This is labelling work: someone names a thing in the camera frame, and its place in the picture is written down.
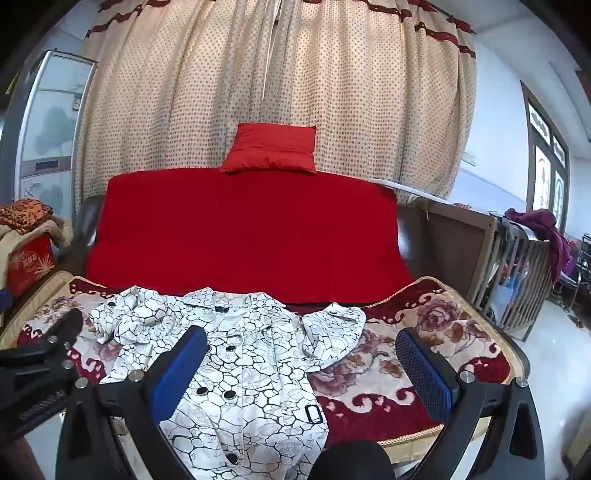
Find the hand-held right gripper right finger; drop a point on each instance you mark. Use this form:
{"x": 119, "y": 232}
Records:
{"x": 425, "y": 374}

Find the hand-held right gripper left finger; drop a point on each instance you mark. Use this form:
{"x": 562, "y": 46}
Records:
{"x": 179, "y": 369}

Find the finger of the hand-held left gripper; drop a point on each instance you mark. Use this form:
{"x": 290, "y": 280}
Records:
{"x": 64, "y": 326}

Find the white black crackle-print coat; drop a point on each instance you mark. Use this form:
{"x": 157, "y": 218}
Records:
{"x": 240, "y": 364}

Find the person's left forearm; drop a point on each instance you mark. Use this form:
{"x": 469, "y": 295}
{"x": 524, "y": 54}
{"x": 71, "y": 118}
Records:
{"x": 18, "y": 461}

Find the floral red beige blanket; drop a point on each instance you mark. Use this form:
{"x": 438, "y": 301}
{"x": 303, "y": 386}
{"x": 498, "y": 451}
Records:
{"x": 406, "y": 341}

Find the orange patterned cloth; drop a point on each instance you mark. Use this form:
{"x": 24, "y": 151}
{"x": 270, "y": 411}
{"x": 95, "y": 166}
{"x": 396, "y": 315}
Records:
{"x": 25, "y": 214}

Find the wooden crib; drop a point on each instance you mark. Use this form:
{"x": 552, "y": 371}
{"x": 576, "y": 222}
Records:
{"x": 498, "y": 267}

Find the red sofa blanket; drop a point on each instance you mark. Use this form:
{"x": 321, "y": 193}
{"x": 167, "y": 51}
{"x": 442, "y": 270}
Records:
{"x": 244, "y": 235}

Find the purple cloth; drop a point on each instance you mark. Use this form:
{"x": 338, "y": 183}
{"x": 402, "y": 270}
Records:
{"x": 542, "y": 230}

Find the red pillow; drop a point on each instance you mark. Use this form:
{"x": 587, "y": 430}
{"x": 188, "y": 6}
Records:
{"x": 270, "y": 150}

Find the wooden framed door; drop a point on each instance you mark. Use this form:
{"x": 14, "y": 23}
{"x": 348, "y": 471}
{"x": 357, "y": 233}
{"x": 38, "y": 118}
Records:
{"x": 547, "y": 161}

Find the beige dotted curtain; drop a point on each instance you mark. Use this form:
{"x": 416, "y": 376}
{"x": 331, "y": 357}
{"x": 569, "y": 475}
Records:
{"x": 286, "y": 87}

